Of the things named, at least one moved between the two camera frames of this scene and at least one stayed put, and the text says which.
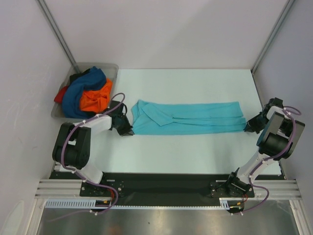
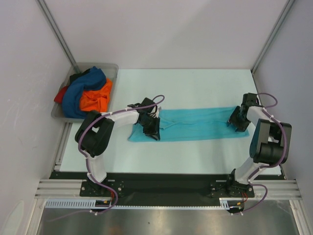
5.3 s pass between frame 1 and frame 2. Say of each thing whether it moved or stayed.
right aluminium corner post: stayed
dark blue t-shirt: stayed
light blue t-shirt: moved
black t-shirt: stayed
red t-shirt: stayed
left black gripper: moved
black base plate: stayed
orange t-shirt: stayed
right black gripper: moved
